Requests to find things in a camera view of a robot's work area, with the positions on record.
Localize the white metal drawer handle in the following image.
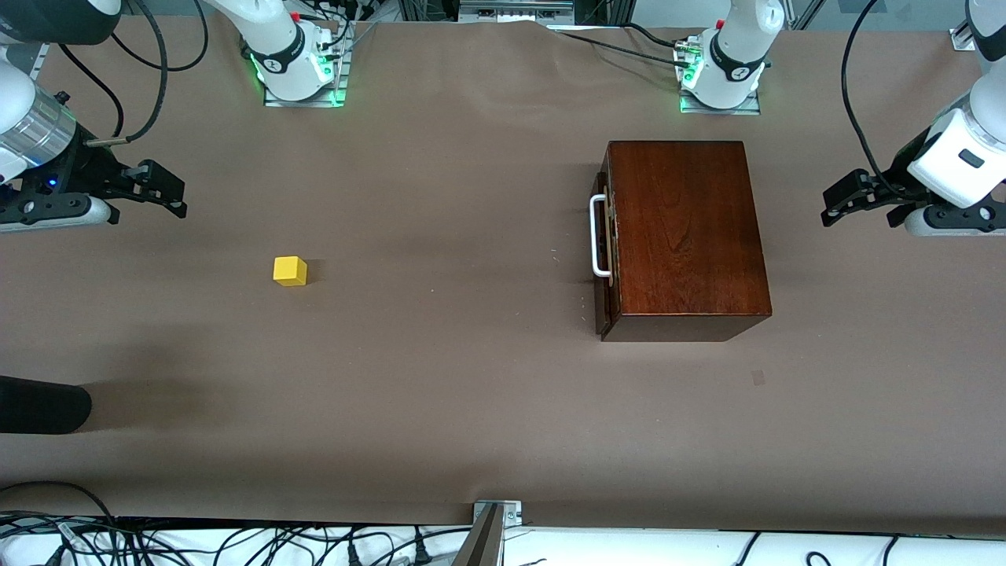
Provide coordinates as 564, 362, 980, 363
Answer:
590, 193, 612, 278

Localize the wooden drawer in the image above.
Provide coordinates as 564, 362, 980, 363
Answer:
595, 152, 623, 343

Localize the dark brown wooden cabinet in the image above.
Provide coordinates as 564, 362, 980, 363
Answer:
605, 141, 773, 343

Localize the black cylinder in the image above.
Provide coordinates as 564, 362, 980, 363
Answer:
0, 376, 93, 435

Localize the brown paper table cover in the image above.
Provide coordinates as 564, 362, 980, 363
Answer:
0, 16, 1006, 539

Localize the grey metal rack equipment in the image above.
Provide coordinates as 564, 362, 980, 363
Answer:
458, 0, 575, 23

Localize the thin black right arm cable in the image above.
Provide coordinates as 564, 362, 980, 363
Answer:
59, 43, 125, 138

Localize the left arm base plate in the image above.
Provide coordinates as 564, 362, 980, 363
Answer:
678, 43, 762, 116

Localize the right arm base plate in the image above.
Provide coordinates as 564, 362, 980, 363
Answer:
263, 22, 352, 108

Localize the black base power cable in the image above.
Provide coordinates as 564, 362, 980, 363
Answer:
550, 24, 700, 62

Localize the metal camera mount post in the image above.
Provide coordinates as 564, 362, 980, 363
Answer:
452, 501, 523, 566

